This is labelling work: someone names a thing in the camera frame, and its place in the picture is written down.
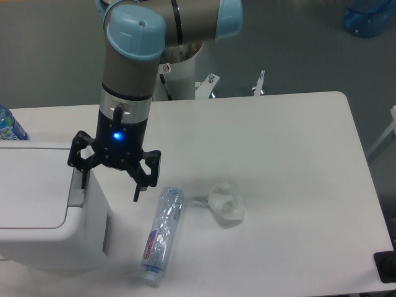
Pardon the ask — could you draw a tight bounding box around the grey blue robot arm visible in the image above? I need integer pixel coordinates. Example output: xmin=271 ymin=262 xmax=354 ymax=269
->
xmin=67 ymin=1 xmax=243 ymax=193

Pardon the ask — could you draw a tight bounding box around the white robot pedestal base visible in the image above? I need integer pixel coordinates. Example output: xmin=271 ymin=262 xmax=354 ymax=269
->
xmin=153 ymin=42 xmax=220 ymax=101

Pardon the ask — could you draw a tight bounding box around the large blue water jug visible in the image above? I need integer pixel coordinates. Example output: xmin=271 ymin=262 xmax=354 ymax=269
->
xmin=342 ymin=0 xmax=395 ymax=38

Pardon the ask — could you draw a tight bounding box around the blue labelled water bottle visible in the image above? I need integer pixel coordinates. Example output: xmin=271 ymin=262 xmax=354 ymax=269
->
xmin=1 ymin=105 xmax=30 ymax=140

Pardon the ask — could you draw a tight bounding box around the black device at table edge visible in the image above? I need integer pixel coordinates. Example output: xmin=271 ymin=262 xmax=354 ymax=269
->
xmin=374 ymin=251 xmax=395 ymax=283

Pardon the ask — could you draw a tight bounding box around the metal levelling foot bracket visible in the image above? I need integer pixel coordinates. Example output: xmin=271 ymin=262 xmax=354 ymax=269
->
xmin=251 ymin=69 xmax=266 ymax=97

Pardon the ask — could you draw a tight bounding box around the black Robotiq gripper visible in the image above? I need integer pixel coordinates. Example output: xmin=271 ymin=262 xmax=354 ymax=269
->
xmin=67 ymin=113 xmax=162 ymax=202

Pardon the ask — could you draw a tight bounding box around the white furniture frame at right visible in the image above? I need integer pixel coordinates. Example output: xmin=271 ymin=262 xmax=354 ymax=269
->
xmin=366 ymin=106 xmax=395 ymax=163

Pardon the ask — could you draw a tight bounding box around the crushed clear plastic bottle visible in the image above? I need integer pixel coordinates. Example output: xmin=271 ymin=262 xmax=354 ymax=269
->
xmin=140 ymin=187 xmax=184 ymax=288

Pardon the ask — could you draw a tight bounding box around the white push-lid trash can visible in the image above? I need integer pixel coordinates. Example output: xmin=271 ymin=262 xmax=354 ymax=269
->
xmin=1 ymin=140 xmax=112 ymax=270

